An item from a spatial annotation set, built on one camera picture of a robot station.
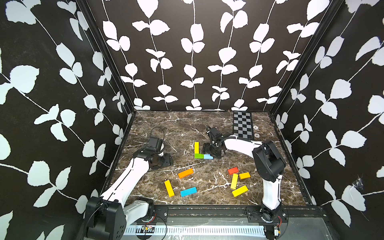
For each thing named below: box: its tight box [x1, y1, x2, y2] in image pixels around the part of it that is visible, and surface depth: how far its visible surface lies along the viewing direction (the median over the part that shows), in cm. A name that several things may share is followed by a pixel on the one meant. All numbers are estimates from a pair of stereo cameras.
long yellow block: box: [164, 179, 175, 198], surface depth 83 cm
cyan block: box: [180, 187, 198, 197], surface depth 83 cm
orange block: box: [178, 168, 194, 179], surface depth 90 cm
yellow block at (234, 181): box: [230, 173, 239, 190], surface depth 86 cm
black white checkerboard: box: [233, 110, 254, 140], surface depth 113 cm
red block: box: [228, 166, 239, 175], surface depth 92 cm
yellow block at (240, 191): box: [231, 185, 249, 198], surface depth 83 cm
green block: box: [194, 153, 204, 159], surface depth 97 cm
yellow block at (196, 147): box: [194, 141, 200, 154], surface depth 100 cm
